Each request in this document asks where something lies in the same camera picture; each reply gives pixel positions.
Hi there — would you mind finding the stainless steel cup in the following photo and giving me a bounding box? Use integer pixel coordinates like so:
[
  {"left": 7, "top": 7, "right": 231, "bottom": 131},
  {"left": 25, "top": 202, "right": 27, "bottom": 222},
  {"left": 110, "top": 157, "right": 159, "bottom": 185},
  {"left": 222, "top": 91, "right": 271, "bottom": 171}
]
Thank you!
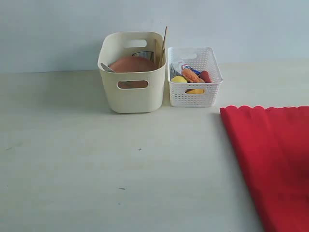
[{"left": 132, "top": 51, "right": 155, "bottom": 62}]

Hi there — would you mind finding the cream plastic bin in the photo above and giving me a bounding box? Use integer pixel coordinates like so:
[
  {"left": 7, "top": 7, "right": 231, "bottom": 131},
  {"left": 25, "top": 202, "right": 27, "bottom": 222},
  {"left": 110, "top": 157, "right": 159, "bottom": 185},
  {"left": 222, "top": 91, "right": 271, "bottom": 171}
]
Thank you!
[{"left": 98, "top": 31, "right": 166, "bottom": 113}]

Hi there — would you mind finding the red sausage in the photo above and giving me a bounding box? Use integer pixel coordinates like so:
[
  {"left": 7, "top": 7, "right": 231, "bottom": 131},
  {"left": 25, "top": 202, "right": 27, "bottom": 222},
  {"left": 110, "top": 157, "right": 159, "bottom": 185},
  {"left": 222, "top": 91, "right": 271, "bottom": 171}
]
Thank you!
[{"left": 199, "top": 71, "right": 211, "bottom": 83}]

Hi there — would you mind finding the red scalloped table cloth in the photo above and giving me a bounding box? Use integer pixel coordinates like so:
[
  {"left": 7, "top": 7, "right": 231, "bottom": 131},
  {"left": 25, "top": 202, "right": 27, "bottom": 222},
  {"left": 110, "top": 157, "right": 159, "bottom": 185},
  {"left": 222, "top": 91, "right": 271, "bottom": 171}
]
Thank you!
[{"left": 220, "top": 106, "right": 309, "bottom": 232}]

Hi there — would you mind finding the wooden chopstick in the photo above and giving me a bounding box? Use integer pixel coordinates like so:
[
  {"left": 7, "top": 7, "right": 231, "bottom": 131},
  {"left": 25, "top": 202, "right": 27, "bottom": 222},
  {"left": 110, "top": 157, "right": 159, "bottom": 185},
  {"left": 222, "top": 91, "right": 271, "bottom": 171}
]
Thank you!
[
  {"left": 158, "top": 26, "right": 168, "bottom": 68},
  {"left": 154, "top": 39, "right": 158, "bottom": 67}
]

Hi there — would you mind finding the yellow cheese wedge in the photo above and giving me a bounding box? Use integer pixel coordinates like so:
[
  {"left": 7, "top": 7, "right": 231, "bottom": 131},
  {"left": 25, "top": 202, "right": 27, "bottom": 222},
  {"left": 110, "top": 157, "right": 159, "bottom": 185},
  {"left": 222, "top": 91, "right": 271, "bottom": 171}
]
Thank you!
[{"left": 185, "top": 89, "right": 204, "bottom": 94}]

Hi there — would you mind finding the white perforated plastic basket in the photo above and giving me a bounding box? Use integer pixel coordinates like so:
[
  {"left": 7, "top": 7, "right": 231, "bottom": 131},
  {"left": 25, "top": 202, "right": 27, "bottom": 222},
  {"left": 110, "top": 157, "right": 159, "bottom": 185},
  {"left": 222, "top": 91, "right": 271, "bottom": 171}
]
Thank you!
[{"left": 167, "top": 47, "right": 223, "bottom": 107}]

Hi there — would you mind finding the yellow lemon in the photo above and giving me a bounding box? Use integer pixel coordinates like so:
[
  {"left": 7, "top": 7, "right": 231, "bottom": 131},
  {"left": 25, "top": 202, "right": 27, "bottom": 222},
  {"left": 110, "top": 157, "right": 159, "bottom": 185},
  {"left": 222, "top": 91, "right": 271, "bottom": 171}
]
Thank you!
[{"left": 170, "top": 75, "right": 187, "bottom": 83}]

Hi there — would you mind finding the brown round plate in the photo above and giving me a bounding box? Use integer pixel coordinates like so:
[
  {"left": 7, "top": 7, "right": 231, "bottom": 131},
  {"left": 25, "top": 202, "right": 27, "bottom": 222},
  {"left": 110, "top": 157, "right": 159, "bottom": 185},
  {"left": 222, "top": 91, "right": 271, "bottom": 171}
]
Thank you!
[{"left": 109, "top": 56, "right": 156, "bottom": 89}]

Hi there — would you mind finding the steel table knife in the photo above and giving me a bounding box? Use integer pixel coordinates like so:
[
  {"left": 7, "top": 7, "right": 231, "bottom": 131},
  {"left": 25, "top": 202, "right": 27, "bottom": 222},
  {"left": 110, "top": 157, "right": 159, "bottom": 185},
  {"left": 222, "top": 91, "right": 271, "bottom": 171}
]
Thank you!
[{"left": 100, "top": 63, "right": 115, "bottom": 73}]

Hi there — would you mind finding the blue white milk carton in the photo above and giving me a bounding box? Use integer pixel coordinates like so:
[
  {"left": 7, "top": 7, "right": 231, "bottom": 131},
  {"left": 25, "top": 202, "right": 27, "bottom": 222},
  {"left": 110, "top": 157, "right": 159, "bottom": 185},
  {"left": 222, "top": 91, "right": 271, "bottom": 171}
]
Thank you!
[{"left": 170, "top": 60, "right": 200, "bottom": 76}]

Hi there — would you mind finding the fried chicken nugget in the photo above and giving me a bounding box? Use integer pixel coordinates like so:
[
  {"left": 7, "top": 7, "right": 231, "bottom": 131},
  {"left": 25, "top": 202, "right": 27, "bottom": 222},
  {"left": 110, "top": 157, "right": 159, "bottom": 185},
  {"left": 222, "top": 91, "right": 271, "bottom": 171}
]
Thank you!
[{"left": 182, "top": 68, "right": 205, "bottom": 83}]

